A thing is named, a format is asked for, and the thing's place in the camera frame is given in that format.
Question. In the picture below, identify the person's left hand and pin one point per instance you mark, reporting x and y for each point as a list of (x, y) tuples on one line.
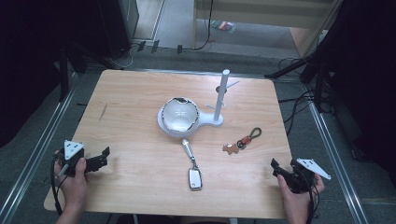
[(74, 186)]

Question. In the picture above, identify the light wooden furniture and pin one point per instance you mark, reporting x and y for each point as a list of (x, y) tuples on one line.
[(264, 12)]

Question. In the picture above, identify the colourful packet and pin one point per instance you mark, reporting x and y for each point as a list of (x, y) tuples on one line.
[(223, 26)]

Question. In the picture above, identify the dark cabinet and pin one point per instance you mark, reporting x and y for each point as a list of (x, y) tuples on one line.
[(116, 25)]

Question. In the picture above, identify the white bowl with gold rim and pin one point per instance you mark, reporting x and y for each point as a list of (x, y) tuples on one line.
[(180, 115)]

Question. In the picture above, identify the aluminium floor rail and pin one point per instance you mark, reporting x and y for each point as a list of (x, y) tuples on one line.
[(337, 161), (34, 149)]

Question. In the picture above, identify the black metal stand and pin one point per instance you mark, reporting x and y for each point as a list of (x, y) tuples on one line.
[(63, 74), (311, 62)]

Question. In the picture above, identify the person's right hand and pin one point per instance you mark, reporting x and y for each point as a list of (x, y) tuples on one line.
[(299, 202)]

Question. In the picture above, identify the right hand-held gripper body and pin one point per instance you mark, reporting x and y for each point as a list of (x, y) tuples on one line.
[(303, 175)]

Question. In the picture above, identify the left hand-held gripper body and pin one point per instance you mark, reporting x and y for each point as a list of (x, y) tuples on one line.
[(72, 155)]

